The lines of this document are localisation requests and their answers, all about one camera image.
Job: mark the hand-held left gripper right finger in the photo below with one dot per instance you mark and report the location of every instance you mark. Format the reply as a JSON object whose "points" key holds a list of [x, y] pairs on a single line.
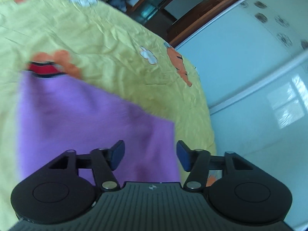
{"points": [[182, 157]]}

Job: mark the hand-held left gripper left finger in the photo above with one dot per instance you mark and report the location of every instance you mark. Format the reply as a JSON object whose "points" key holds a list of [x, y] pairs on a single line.
{"points": [[118, 154]]}

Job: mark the purple sweater with red collar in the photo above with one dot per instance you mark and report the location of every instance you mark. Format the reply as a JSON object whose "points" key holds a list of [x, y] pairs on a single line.
{"points": [[84, 125]]}

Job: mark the yellow printed bedspread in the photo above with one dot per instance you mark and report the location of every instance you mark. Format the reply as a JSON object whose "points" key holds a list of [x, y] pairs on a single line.
{"points": [[108, 41]]}

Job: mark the white wardrobe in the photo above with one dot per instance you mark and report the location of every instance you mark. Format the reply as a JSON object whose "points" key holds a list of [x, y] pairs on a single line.
{"points": [[240, 53]]}

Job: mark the wooden door frame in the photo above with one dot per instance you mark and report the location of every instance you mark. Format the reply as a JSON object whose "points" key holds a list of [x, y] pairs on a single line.
{"points": [[204, 12]]}

